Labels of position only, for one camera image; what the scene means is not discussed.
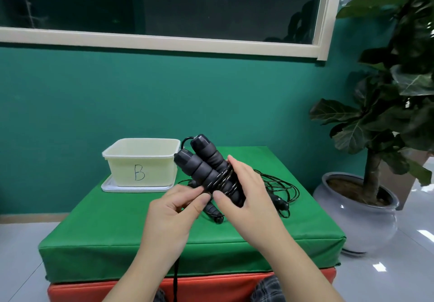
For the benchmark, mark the person's right hand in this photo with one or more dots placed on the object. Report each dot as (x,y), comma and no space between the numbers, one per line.
(257,210)

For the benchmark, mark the person's left hand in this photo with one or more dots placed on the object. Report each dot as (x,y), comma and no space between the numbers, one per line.
(166,227)

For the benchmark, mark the person's left thumb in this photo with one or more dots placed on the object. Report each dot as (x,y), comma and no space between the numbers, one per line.
(201,205)

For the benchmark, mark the person's right thumb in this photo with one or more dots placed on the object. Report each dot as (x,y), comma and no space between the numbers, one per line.
(225,203)

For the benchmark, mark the person's right forearm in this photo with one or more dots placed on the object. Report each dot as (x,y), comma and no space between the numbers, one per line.
(298,274)

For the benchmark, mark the person's left forearm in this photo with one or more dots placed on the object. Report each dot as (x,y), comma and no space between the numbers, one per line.
(142,278)

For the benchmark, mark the cream plastic box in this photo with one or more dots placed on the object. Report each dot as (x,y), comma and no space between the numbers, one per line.
(142,163)

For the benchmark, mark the orange cushion mat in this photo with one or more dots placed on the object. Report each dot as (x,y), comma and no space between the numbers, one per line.
(210,286)

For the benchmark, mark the white plastic lid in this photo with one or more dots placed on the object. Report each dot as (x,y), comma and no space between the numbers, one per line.
(108,187)

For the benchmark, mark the plaid trousers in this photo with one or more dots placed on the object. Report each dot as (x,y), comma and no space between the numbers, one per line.
(268,291)

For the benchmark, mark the green cushion mat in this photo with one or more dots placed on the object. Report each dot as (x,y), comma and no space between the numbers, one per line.
(101,230)

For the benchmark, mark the grey ceramic plant pot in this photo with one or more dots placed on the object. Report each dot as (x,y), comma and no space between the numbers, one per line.
(359,220)

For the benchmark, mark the beige skirting board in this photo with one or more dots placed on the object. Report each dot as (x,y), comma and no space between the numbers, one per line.
(30,218)

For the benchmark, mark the brown cardboard sheet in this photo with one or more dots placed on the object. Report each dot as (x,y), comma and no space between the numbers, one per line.
(403,190)

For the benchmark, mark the white framed window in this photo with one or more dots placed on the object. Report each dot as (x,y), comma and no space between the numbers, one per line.
(162,3)

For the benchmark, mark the large leafy potted plant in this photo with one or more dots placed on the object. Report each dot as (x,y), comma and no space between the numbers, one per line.
(400,74)

